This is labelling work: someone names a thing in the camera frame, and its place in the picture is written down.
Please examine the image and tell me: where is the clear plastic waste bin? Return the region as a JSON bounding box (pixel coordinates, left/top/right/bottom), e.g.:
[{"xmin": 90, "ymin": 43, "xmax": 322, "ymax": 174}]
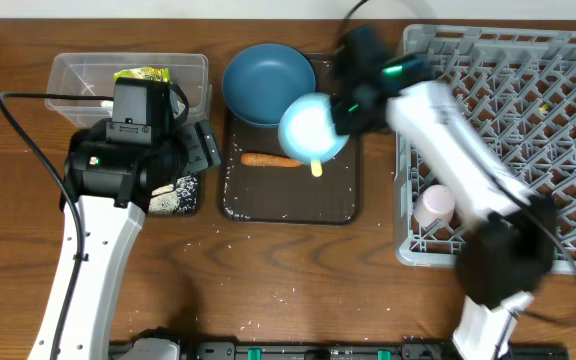
[{"xmin": 47, "ymin": 52, "xmax": 212, "ymax": 123}]

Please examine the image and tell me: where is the grey dishwasher rack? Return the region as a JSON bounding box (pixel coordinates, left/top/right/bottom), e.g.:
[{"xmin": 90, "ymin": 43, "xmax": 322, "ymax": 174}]
[{"xmin": 400, "ymin": 24, "xmax": 576, "ymax": 274}]

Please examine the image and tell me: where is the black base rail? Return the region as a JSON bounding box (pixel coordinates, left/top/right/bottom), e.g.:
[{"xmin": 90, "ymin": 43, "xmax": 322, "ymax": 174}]
[{"xmin": 107, "ymin": 327, "xmax": 569, "ymax": 360}]

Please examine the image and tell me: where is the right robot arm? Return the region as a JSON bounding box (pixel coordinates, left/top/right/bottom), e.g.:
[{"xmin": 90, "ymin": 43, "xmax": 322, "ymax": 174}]
[{"xmin": 332, "ymin": 26, "xmax": 557, "ymax": 359}]

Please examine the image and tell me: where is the yellow green snack wrapper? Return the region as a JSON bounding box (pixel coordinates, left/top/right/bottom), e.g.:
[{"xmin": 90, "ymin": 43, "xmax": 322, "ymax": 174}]
[{"xmin": 113, "ymin": 66, "xmax": 171, "ymax": 83}]

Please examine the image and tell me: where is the black plastic tray bin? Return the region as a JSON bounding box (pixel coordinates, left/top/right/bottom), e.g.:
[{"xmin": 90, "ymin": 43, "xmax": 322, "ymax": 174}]
[{"xmin": 64, "ymin": 128, "xmax": 201, "ymax": 216}]

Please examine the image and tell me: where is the pink plastic cup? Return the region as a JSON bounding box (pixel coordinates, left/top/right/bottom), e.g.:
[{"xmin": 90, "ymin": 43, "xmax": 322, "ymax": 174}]
[{"xmin": 413, "ymin": 185, "xmax": 456, "ymax": 228}]

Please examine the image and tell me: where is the white rice grains pile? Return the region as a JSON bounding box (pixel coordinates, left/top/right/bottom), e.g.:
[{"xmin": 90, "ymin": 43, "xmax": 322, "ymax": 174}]
[{"xmin": 148, "ymin": 174, "xmax": 201, "ymax": 216}]

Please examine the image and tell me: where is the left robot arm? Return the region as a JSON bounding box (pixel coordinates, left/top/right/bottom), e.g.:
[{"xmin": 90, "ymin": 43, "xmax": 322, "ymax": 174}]
[{"xmin": 28, "ymin": 195, "xmax": 183, "ymax": 360}]

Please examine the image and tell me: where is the dark blue plate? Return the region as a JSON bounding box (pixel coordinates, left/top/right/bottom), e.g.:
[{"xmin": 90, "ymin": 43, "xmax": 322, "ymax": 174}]
[{"xmin": 222, "ymin": 43, "xmax": 316, "ymax": 128}]

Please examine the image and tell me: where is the orange carrot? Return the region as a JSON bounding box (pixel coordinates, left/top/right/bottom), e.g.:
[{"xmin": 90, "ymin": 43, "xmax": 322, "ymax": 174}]
[{"xmin": 240, "ymin": 152, "xmax": 302, "ymax": 168}]

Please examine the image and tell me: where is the yellow plastic spoon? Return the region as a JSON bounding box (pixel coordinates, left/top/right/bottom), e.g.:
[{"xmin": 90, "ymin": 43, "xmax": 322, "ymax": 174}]
[{"xmin": 310, "ymin": 160, "xmax": 323, "ymax": 178}]

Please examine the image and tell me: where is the dark brown serving tray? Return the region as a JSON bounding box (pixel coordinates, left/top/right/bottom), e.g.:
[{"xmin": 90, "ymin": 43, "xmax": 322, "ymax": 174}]
[{"xmin": 217, "ymin": 51, "xmax": 363, "ymax": 226}]

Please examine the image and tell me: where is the light blue bowl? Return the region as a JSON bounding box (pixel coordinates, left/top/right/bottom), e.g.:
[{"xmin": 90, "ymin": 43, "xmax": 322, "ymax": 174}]
[{"xmin": 278, "ymin": 92, "xmax": 350, "ymax": 163}]

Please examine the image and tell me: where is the white tissue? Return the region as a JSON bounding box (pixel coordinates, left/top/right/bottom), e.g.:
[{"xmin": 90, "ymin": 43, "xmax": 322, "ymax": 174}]
[{"xmin": 101, "ymin": 100, "xmax": 113, "ymax": 109}]

